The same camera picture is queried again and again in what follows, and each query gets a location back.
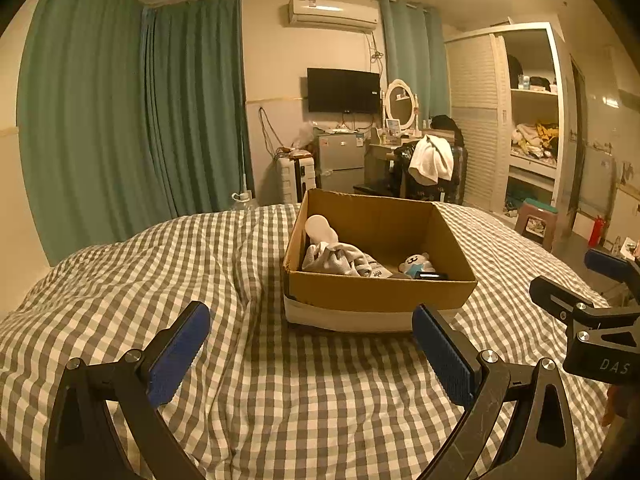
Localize clear plastic bag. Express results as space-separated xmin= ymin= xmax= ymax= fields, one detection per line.
xmin=298 ymin=121 xmax=321 ymax=148

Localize white towel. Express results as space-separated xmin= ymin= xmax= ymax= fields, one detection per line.
xmin=409 ymin=135 xmax=455 ymax=186

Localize white sock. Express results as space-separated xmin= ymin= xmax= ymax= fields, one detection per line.
xmin=301 ymin=241 xmax=372 ymax=277

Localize white suitcase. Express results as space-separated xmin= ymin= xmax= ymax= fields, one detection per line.
xmin=276 ymin=155 xmax=319 ymax=205

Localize green curtain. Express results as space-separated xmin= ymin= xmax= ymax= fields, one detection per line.
xmin=17 ymin=0 xmax=157 ymax=267
xmin=142 ymin=0 xmax=256 ymax=217

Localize white oval vanity mirror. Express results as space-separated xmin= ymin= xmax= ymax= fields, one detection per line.
xmin=382 ymin=78 xmax=421 ymax=137

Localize white plush toy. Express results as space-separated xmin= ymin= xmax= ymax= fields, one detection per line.
xmin=398 ymin=252 xmax=436 ymax=279

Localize brown plastic stool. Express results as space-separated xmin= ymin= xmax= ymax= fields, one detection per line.
xmin=515 ymin=199 xmax=560 ymax=253

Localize black wall television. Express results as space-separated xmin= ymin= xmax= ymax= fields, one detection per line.
xmin=306 ymin=67 xmax=382 ymax=114

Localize silver small fridge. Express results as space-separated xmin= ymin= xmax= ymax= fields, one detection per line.
xmin=313 ymin=127 xmax=367 ymax=195

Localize black chair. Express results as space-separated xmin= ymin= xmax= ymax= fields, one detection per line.
xmin=352 ymin=137 xmax=468 ymax=204

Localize person's right hand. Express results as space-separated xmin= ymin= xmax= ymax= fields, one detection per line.
xmin=602 ymin=386 xmax=619 ymax=428

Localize dark suitcase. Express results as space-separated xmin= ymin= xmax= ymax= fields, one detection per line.
xmin=445 ymin=146 xmax=470 ymax=204

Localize cardboard box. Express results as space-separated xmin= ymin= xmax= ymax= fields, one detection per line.
xmin=282 ymin=188 xmax=479 ymax=333

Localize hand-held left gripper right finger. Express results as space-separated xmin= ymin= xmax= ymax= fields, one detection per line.
xmin=411 ymin=303 xmax=578 ymax=480

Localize tissue pack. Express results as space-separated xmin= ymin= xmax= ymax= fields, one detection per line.
xmin=357 ymin=255 xmax=396 ymax=281

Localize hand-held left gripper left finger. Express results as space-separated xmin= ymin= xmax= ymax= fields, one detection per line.
xmin=50 ymin=301 xmax=212 ymax=480

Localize white plastic bottle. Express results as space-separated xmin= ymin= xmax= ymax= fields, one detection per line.
xmin=305 ymin=214 xmax=339 ymax=247

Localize grey checkered blanket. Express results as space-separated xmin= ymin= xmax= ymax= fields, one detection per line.
xmin=0 ymin=202 xmax=613 ymax=480

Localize white vanity table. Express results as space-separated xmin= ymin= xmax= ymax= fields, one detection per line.
xmin=369 ymin=132 xmax=426 ymax=187

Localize white air conditioner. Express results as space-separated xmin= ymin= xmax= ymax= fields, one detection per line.
xmin=287 ymin=0 xmax=379 ymax=31

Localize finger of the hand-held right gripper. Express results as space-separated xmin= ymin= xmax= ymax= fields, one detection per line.
xmin=529 ymin=275 xmax=640 ymax=329
xmin=584 ymin=247 xmax=640 ymax=306

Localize white wardrobe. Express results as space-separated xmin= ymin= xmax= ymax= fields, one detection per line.
xmin=444 ymin=22 xmax=573 ymax=247

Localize wall cables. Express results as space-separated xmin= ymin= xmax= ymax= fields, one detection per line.
xmin=257 ymin=106 xmax=284 ymax=154

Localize clear water jug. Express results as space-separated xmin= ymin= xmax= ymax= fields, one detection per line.
xmin=231 ymin=190 xmax=258 ymax=213

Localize light teal curtain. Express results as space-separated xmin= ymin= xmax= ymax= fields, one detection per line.
xmin=378 ymin=0 xmax=447 ymax=122

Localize pile of clothes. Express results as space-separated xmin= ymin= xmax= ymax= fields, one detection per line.
xmin=511 ymin=120 xmax=559 ymax=159

